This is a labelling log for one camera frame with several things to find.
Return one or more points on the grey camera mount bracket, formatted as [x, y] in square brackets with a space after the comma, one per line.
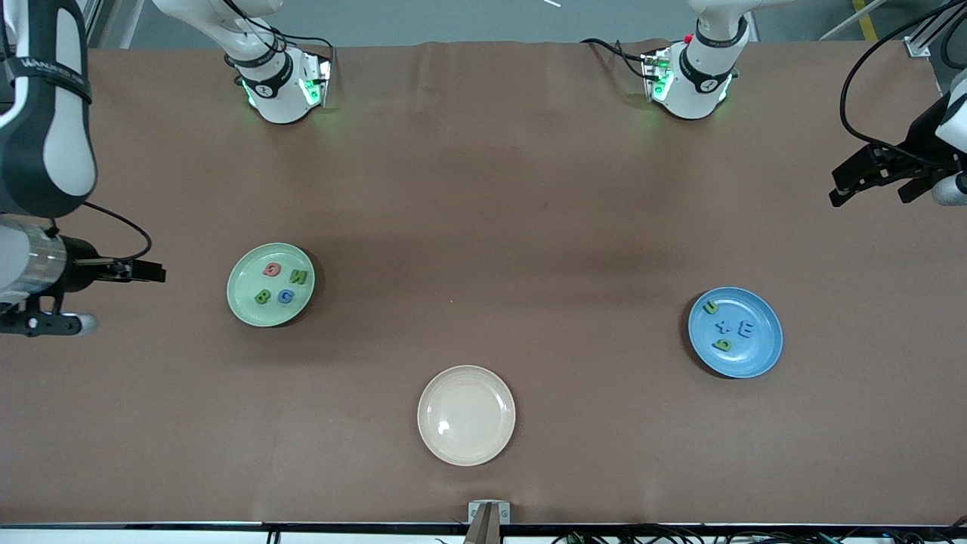
[489, 521]

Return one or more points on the beige plate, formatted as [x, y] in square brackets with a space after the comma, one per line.
[466, 415]

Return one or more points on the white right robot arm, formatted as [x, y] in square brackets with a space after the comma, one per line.
[68, 151]

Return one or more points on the green plate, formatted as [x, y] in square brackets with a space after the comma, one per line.
[245, 306]

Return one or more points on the green foam lowercase letter a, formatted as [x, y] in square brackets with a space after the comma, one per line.
[720, 346]

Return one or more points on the blue foam letter G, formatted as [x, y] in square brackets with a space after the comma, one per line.
[279, 297]

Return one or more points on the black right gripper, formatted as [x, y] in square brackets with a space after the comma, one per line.
[78, 262]

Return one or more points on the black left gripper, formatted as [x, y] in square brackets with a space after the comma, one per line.
[919, 140]

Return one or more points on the brown table cover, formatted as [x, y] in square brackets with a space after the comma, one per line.
[483, 189]

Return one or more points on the blue foam letter E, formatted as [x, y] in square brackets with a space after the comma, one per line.
[745, 329]

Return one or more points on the red foam letter Q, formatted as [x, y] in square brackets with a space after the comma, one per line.
[264, 270]

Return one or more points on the aluminium frame profile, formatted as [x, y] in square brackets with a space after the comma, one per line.
[918, 47]

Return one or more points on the blue plate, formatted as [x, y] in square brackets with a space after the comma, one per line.
[755, 355]

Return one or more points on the green foam letter N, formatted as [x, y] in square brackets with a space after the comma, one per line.
[299, 276]

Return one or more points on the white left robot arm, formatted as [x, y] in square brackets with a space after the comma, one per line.
[699, 94]

